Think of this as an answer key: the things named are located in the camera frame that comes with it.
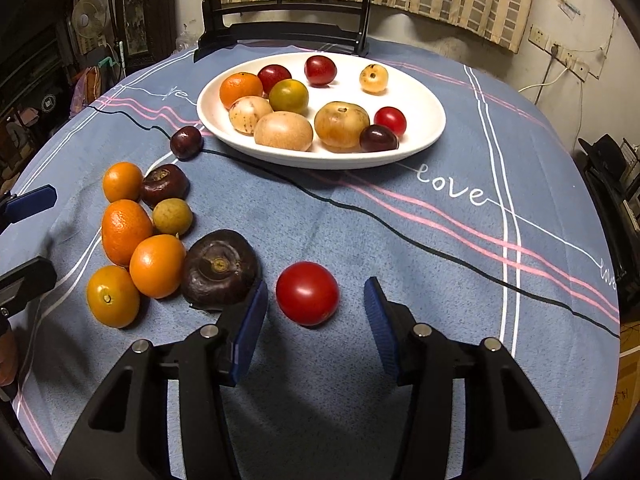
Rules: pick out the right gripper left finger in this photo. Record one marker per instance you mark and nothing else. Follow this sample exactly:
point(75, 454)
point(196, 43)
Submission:
point(122, 432)

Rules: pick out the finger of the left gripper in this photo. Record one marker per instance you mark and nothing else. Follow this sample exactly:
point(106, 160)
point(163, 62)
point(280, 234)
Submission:
point(15, 208)
point(24, 283)

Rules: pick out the pale oval fruit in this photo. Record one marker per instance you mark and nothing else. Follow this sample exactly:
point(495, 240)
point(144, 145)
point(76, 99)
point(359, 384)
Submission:
point(285, 130)

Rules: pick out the yellow orange tomato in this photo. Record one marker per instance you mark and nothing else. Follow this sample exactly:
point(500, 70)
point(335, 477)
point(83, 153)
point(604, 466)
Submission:
point(112, 297)

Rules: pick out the smooth orange middle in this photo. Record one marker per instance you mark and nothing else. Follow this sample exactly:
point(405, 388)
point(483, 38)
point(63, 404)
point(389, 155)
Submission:
point(156, 265)

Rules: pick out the small dark water chestnut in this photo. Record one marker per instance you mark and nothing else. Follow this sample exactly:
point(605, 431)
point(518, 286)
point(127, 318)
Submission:
point(163, 182)

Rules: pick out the tan spotted fruit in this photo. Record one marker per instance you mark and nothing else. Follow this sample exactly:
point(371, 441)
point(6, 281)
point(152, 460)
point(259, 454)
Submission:
point(246, 112)

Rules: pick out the green yellow tomato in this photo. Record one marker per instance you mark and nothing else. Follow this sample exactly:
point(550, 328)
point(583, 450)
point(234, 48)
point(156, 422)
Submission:
point(289, 95)

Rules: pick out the red cherry tomato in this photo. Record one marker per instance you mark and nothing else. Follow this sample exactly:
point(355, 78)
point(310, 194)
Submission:
point(392, 118)

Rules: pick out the tan longan fruit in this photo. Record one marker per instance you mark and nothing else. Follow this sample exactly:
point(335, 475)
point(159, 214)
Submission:
point(172, 216)

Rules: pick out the large dark water chestnut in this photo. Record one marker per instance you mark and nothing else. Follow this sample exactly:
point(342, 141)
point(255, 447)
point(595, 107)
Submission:
point(219, 271)

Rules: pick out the white electric fan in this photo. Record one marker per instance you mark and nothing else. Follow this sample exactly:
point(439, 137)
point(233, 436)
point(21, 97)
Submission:
point(89, 18)

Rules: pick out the bumpy orange tangerine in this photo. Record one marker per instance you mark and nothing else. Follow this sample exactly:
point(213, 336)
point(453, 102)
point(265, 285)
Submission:
point(124, 225)

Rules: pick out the big red tomato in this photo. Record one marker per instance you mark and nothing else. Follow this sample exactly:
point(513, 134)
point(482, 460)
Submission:
point(307, 293)

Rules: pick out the small orange top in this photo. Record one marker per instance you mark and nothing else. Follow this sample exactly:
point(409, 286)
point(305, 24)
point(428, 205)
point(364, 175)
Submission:
point(122, 181)

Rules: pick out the wall power strip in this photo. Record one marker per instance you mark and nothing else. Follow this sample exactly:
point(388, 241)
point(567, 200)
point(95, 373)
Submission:
point(568, 58)

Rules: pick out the dark purple grape tomato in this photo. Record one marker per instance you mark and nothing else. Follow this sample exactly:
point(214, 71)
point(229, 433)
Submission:
point(378, 138)

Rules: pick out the round goldfish screen ornament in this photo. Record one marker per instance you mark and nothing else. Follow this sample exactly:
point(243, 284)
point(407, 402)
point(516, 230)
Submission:
point(218, 35)

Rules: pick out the dark cherry on cloth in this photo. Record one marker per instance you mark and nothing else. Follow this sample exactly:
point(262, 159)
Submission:
point(186, 142)

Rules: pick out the white round plate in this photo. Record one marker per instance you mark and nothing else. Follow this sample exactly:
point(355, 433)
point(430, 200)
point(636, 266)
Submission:
point(426, 117)

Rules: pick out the blue striped tablecloth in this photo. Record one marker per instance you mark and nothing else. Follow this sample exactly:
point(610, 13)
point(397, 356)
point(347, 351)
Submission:
point(489, 232)

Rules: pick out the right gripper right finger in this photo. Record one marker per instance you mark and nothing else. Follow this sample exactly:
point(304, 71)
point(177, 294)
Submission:
point(509, 433)

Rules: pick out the brown round fruit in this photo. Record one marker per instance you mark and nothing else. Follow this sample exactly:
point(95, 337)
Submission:
point(339, 124)

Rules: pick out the yellow spotted small fruit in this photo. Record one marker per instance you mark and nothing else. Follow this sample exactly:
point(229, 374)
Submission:
point(374, 78)

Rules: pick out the dark red plum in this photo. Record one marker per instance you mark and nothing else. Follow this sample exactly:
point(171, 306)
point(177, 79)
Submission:
point(320, 70)

